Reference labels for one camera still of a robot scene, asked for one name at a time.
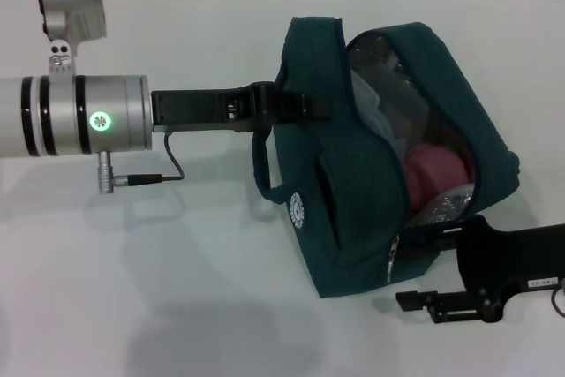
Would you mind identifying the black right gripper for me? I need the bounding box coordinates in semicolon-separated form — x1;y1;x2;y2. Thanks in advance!
395;215;565;325

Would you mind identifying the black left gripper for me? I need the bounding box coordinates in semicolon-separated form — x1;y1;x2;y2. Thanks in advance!
150;80;333;134

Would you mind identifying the pink toy peach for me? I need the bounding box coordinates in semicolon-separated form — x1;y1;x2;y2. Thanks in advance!
403;142;476;215

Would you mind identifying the dark green lunch bag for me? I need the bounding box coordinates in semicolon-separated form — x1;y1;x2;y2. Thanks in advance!
252;16;522;303

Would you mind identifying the right gripper cable with plug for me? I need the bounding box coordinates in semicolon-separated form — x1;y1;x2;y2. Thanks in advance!
549;286;565;320

